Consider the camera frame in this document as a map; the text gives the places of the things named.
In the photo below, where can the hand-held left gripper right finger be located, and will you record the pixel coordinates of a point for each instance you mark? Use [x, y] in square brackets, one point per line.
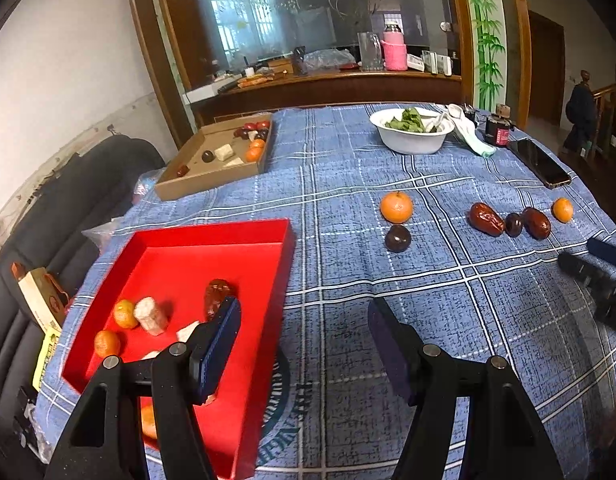
[387, 350]

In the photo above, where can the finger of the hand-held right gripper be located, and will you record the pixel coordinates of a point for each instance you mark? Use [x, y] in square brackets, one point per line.
[610, 252]
[602, 295]

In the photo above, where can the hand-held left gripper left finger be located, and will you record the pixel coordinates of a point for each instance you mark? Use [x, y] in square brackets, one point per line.
[218, 350]

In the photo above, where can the red tray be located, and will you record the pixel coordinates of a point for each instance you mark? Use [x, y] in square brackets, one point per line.
[188, 265]

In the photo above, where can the small mandarin orange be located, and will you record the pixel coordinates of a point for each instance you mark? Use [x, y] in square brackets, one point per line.
[562, 209]

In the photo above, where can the small dark plum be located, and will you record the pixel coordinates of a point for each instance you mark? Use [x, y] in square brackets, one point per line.
[208, 156]
[241, 133]
[512, 224]
[262, 135]

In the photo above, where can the blue plaid tablecloth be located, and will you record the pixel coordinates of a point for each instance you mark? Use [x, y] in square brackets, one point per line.
[338, 260]

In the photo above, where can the large dark plum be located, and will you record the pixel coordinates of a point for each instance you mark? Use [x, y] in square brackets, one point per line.
[397, 238]

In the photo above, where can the black smartphone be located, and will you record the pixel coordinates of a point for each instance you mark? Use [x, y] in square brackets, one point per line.
[540, 162]

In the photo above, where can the wrinkled dried date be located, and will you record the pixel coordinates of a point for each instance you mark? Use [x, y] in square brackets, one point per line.
[485, 218]

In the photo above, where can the wooden stair railing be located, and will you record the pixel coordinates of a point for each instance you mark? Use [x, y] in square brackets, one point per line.
[610, 110]

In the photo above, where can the dark hanging jacket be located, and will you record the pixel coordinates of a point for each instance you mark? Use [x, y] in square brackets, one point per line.
[580, 110]

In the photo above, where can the dark jar with red label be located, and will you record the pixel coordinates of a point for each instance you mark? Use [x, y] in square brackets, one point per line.
[497, 132]

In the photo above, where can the brown cardboard box tray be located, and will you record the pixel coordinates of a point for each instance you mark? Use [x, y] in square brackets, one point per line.
[208, 180]

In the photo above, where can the yellow packet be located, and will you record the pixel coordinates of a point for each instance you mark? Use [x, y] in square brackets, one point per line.
[47, 357]

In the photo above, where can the small brown box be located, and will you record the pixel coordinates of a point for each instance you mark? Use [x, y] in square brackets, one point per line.
[502, 110]

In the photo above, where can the brown cardboard packet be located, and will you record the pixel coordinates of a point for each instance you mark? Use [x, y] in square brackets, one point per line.
[40, 295]

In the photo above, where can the white glove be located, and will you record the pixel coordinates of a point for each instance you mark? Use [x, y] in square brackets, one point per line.
[467, 130]

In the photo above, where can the wooden door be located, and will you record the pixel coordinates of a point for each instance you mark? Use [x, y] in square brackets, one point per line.
[545, 70]

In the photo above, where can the white bowl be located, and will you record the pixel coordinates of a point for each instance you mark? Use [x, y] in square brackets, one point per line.
[410, 141]

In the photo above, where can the black sofa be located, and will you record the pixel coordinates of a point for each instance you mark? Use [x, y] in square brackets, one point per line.
[63, 200]

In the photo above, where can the green leaves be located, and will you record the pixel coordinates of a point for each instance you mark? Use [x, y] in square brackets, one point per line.
[407, 119]

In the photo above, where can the small white box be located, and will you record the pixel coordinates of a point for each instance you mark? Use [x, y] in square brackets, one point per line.
[417, 61]
[440, 65]

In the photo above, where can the white flat box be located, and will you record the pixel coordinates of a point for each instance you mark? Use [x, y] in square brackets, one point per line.
[204, 94]

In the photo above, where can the wooden sideboard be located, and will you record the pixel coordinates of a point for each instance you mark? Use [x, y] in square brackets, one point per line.
[338, 91]

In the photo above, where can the pink thermos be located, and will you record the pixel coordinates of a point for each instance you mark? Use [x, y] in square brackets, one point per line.
[393, 50]

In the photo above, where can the glass pitcher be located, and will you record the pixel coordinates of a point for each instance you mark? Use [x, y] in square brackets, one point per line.
[370, 52]

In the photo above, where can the crumpled clear plastic bag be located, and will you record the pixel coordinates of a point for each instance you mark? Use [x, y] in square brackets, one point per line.
[330, 57]

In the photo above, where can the dark cup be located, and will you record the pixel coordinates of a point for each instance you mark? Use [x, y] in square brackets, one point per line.
[300, 61]

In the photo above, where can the wood-framed mirror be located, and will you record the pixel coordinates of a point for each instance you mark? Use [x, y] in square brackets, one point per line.
[288, 10]

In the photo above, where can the bamboo painted wall panel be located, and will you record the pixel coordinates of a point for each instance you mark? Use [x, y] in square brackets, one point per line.
[482, 35]

